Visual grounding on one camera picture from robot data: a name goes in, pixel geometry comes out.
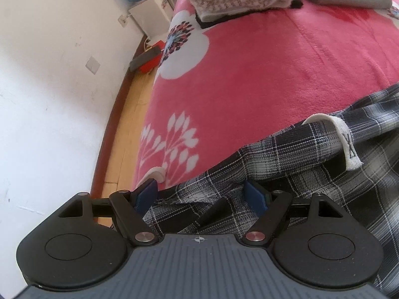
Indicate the black white plaid pants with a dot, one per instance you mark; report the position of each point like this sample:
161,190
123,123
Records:
311,177

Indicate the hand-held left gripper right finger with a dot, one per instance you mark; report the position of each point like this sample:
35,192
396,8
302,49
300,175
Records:
255,199

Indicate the white water dispenser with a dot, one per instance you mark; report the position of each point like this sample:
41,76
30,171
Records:
152,15

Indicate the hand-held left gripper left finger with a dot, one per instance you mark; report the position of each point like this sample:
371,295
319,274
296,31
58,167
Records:
146,194

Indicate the red box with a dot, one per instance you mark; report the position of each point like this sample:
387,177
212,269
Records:
149,60

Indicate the pink floral blanket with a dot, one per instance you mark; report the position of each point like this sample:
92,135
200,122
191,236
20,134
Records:
265,84

